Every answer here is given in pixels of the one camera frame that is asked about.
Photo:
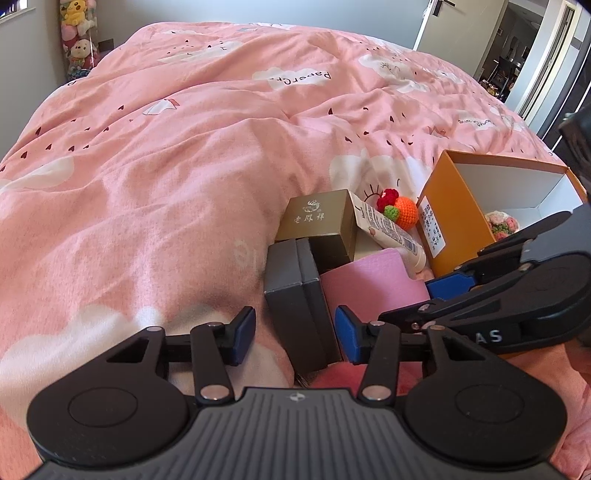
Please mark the white cream tube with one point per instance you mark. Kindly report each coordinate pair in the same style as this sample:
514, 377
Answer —
387, 234

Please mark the orange cardboard box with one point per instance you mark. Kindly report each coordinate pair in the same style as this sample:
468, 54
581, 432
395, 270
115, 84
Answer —
463, 188

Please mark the white long box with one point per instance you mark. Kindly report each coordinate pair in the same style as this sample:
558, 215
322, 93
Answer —
365, 245

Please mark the white door with handle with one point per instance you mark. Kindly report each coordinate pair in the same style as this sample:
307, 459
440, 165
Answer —
460, 32

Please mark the dark wardrobe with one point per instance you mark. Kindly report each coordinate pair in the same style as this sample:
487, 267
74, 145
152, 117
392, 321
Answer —
553, 78

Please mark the pink card envelope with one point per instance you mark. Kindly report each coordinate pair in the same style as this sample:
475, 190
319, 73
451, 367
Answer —
372, 286

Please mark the window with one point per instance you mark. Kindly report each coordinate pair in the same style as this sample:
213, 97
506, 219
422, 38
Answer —
12, 8

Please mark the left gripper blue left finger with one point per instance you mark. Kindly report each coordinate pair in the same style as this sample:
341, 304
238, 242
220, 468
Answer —
210, 348

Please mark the crochet orange fruit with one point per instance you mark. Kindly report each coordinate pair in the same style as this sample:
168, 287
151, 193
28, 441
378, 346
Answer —
399, 209

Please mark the pink bed duvet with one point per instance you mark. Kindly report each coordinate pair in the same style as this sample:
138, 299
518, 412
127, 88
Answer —
148, 192

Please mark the gold gift box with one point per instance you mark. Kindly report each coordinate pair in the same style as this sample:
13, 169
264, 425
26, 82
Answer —
328, 221

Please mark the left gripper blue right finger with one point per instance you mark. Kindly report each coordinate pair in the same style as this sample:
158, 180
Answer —
381, 347

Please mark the plush toy column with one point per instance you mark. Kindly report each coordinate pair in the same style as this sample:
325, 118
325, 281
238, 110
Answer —
78, 25

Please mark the black box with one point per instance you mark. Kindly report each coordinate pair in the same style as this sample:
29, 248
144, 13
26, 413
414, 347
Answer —
293, 291

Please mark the crochet bear with flowers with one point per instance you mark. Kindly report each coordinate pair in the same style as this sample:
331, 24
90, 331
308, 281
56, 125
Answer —
501, 224

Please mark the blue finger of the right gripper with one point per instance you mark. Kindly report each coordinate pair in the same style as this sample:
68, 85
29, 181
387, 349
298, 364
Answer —
450, 286
412, 318

